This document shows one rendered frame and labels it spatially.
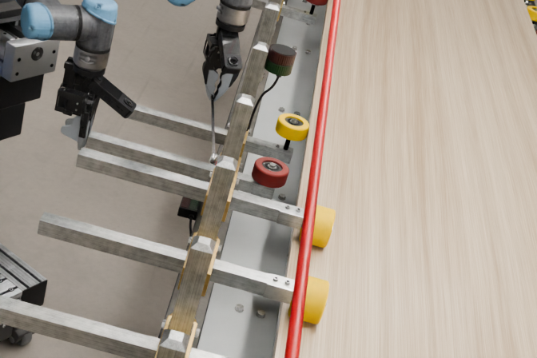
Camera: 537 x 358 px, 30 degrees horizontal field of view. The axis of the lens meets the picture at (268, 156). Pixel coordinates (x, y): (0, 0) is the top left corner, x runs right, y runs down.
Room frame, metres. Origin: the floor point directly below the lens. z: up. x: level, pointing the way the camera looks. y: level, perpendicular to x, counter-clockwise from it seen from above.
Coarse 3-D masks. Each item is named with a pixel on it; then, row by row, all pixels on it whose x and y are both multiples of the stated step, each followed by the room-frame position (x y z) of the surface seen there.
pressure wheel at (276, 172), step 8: (256, 160) 1.97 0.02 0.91; (264, 160) 1.98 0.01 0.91; (272, 160) 1.99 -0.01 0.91; (256, 168) 1.94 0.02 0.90; (264, 168) 1.94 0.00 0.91; (272, 168) 1.96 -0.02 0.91; (280, 168) 1.97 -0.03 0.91; (256, 176) 1.94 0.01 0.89; (264, 176) 1.93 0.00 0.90; (272, 176) 1.93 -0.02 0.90; (280, 176) 1.93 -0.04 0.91; (264, 184) 1.93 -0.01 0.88; (272, 184) 1.93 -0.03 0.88; (280, 184) 1.94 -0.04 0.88
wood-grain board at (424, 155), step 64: (384, 0) 3.34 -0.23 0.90; (448, 0) 3.56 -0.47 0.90; (512, 0) 3.79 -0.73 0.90; (320, 64) 2.63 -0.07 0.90; (384, 64) 2.77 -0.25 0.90; (448, 64) 2.92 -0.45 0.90; (512, 64) 3.09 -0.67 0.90; (384, 128) 2.34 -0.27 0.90; (448, 128) 2.46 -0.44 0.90; (512, 128) 2.58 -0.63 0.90; (320, 192) 1.93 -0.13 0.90; (384, 192) 2.01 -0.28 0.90; (448, 192) 2.10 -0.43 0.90; (512, 192) 2.20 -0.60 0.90; (320, 256) 1.68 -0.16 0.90; (384, 256) 1.75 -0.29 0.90; (448, 256) 1.82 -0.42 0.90; (512, 256) 1.90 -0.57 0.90; (320, 320) 1.47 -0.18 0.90; (384, 320) 1.53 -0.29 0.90; (448, 320) 1.59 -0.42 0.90; (512, 320) 1.65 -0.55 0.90
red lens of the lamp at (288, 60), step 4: (272, 44) 2.02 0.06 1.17; (268, 52) 1.99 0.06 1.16; (272, 52) 1.98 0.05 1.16; (268, 56) 1.99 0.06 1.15; (272, 56) 1.98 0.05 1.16; (276, 56) 1.98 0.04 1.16; (280, 56) 1.97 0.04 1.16; (284, 56) 1.97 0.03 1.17; (288, 56) 1.98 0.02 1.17; (292, 56) 1.99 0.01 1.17; (272, 60) 1.98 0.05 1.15; (276, 60) 1.97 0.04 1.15; (280, 60) 1.97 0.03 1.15; (284, 60) 1.98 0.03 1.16; (288, 60) 1.98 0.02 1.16; (292, 60) 1.99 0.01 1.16; (280, 64) 1.97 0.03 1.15; (284, 64) 1.98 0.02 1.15; (288, 64) 1.98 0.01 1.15; (292, 64) 1.99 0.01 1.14
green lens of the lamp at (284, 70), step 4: (268, 60) 1.99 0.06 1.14; (268, 64) 1.98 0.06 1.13; (272, 64) 1.98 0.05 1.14; (268, 68) 1.98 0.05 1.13; (272, 68) 1.98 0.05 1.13; (276, 68) 1.97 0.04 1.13; (280, 68) 1.97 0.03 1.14; (284, 68) 1.98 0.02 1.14; (288, 68) 1.98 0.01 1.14; (272, 72) 1.97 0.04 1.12; (276, 72) 1.97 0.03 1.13; (280, 72) 1.98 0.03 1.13; (284, 72) 1.98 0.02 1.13; (288, 72) 1.99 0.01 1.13
